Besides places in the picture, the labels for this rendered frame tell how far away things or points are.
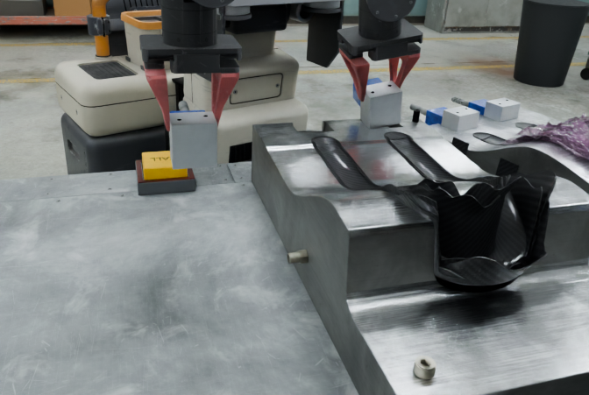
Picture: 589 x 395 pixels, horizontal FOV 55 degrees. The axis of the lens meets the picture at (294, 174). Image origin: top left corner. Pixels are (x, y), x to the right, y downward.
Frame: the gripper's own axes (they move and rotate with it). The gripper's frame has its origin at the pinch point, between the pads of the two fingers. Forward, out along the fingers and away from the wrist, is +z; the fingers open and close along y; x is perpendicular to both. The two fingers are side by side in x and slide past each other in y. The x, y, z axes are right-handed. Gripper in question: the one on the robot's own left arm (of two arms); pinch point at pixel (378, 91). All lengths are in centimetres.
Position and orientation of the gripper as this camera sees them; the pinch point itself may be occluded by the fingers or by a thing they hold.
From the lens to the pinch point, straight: 85.0
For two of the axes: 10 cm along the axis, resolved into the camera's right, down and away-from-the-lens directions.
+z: 0.6, 8.0, 5.9
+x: -2.9, -5.5, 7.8
